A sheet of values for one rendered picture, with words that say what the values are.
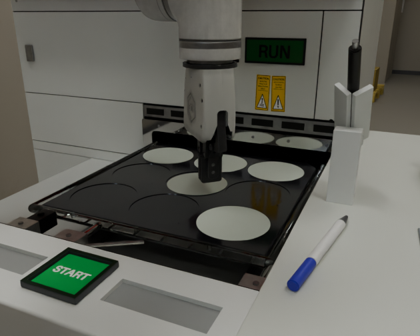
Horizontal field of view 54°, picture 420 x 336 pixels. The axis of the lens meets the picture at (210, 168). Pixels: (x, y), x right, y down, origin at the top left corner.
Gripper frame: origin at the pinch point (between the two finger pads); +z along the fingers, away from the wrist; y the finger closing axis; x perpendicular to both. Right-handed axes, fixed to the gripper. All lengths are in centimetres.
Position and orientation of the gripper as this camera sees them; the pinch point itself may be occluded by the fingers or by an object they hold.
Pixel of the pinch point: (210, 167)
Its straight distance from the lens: 62.4
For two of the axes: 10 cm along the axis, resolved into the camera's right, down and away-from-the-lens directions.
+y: 3.3, 3.3, -8.9
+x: 9.4, -1.1, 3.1
